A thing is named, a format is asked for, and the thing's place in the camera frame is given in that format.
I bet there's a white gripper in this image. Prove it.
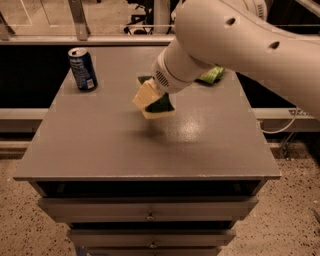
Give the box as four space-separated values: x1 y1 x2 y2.
132 39 213 110

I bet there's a green and yellow sponge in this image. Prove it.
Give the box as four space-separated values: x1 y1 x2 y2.
137 76 175 119

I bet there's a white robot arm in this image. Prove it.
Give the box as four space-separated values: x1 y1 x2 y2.
133 0 320 119

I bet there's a blue pepsi can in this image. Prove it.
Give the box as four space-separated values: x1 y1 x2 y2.
68 47 98 91

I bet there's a green chip bag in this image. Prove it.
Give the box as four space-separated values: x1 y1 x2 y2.
197 66 225 85

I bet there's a grey drawer cabinet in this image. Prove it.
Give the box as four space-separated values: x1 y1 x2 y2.
15 47 280 256

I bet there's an upper drawer with knob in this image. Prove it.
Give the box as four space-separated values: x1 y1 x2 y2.
39 196 258 223

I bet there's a drawer with knob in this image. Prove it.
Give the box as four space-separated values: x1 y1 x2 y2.
39 196 258 223
68 229 235 249

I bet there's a metal railing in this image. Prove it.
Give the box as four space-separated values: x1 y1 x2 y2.
0 0 320 47

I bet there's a lower drawer with knob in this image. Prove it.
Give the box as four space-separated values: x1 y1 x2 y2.
68 229 235 249

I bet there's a white cable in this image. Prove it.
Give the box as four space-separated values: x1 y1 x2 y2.
259 106 299 135

